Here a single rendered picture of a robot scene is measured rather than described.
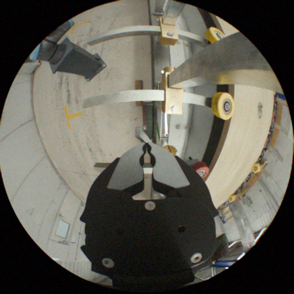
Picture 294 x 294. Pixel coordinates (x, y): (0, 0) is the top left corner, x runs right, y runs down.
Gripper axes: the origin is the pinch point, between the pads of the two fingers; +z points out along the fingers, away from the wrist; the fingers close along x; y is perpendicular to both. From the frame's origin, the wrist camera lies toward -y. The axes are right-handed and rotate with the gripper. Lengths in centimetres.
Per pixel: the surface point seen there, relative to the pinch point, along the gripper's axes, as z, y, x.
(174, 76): 7.4, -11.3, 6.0
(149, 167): 12.4, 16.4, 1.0
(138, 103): 90, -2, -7
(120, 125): 98, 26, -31
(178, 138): 36.3, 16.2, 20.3
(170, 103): 12.4, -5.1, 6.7
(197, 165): 9.2, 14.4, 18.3
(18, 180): -21, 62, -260
